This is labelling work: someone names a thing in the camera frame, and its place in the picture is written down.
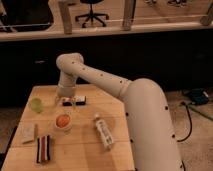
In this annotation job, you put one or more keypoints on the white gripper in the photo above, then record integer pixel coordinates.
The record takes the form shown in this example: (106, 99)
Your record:
(65, 91)

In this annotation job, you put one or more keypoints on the red apple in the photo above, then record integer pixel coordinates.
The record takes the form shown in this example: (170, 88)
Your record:
(62, 120)

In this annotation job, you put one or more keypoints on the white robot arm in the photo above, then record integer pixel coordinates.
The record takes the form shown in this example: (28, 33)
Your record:
(154, 145)

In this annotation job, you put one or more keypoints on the green cup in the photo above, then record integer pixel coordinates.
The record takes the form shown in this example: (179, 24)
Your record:
(36, 105)

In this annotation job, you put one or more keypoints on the black white small box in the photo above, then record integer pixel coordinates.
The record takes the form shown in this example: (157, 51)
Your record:
(77, 100)

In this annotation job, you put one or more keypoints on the beige sponge block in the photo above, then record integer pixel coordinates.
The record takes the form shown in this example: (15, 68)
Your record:
(28, 132)

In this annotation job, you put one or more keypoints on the white plastic bottle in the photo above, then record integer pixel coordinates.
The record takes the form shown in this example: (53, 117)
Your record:
(104, 132)

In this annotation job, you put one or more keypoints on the black office chair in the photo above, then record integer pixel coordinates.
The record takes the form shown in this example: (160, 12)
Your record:
(91, 15)

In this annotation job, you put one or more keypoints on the wooden railing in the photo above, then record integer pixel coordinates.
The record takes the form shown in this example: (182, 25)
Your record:
(148, 18)

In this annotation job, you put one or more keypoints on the dark blue floor device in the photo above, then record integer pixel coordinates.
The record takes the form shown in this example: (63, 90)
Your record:
(198, 96)

